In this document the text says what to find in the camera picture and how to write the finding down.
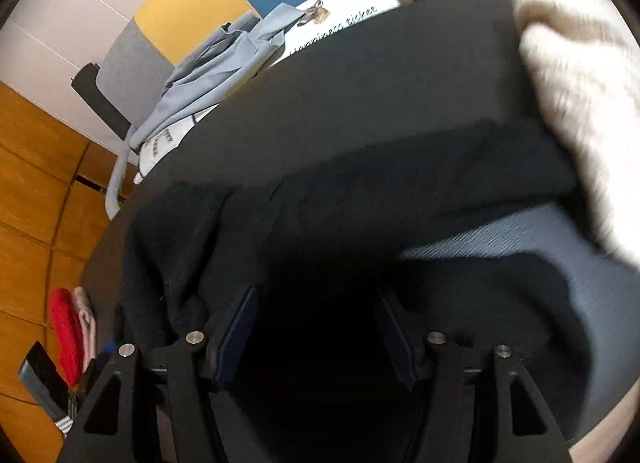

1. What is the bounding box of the red folded sweater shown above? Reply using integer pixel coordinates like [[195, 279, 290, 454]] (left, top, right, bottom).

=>
[[48, 288, 86, 386]]

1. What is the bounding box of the grey-blue hoodie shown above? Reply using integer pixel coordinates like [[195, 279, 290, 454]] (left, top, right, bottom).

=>
[[132, 3, 306, 154]]

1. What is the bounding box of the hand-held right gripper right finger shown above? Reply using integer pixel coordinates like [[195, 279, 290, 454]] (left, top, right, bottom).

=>
[[376, 287, 573, 463]]

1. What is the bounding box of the black sweater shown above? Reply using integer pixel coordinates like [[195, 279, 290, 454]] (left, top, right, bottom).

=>
[[120, 118, 601, 463]]

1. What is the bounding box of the wooden panelled wardrobe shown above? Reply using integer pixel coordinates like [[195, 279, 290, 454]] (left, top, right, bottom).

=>
[[0, 83, 138, 463]]

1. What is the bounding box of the pink folded sweater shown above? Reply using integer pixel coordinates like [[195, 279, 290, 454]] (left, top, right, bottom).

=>
[[72, 285, 98, 369]]

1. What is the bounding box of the cream fuzzy sweater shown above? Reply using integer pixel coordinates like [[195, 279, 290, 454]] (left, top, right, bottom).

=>
[[505, 0, 640, 269]]

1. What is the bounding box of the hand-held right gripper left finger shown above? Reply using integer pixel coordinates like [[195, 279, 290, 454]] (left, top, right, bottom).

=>
[[57, 285, 261, 463]]

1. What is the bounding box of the white printed t-shirt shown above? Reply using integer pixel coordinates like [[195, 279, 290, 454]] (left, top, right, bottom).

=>
[[132, 0, 403, 184]]

